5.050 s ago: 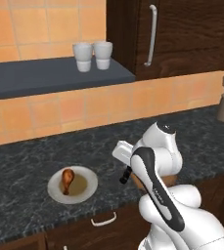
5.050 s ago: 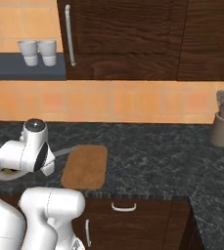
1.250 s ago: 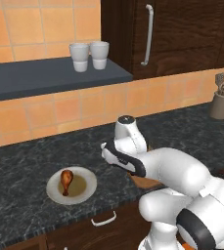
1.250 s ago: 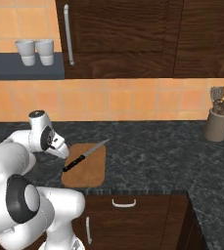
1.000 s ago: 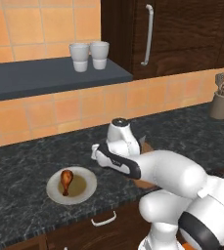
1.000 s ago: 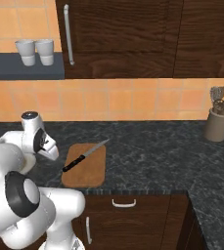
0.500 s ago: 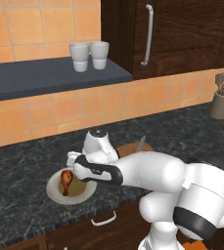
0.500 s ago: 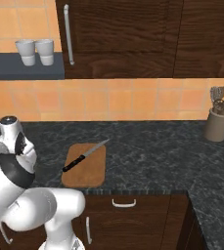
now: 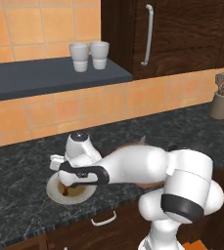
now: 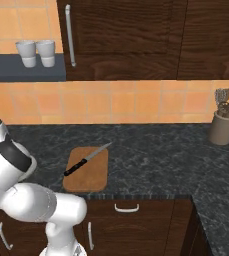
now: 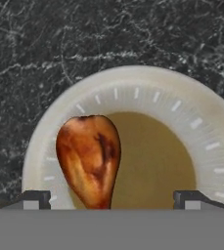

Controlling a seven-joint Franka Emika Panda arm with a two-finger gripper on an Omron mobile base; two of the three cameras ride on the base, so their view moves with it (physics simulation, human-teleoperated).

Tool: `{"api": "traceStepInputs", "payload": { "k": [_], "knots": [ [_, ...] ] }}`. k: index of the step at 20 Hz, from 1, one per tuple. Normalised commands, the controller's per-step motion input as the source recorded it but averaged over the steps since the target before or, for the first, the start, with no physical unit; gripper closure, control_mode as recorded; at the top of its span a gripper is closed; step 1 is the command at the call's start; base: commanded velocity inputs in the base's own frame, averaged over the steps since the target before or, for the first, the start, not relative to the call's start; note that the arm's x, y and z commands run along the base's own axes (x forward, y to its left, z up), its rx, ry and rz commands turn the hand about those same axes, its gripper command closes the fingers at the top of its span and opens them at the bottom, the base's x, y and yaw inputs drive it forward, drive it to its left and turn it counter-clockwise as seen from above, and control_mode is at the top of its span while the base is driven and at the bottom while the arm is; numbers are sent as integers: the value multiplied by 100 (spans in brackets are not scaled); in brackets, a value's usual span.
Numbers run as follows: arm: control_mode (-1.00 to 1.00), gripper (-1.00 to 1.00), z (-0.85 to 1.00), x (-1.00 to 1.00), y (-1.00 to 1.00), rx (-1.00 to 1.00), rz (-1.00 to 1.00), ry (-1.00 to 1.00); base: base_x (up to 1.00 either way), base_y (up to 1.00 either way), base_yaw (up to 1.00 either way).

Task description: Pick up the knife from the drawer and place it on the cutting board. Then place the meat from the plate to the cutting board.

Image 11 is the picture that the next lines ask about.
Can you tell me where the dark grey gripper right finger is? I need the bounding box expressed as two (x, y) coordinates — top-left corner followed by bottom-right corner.
(172, 189), (224, 211)

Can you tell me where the brown roasted chicken drumstick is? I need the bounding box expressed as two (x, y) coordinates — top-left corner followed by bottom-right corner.
(55, 114), (122, 210)

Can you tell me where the white round plate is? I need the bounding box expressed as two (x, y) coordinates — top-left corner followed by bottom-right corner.
(21, 64), (224, 211)

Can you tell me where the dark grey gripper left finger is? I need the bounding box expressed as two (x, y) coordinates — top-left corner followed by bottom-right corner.
(0, 189), (52, 211)

